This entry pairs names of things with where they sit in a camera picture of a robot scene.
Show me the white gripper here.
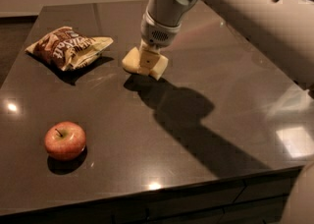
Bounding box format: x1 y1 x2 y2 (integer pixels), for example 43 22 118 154
137 11 181 76

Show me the yellow wavy sponge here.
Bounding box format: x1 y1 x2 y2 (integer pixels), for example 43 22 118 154
122 47 168 81

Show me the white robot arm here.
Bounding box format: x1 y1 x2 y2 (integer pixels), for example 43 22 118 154
138 0 314 91

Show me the brown chip bag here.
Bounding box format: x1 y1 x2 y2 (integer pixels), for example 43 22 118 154
26 27 114 72

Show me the red apple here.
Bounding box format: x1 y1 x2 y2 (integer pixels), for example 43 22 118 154
44 121 86 161

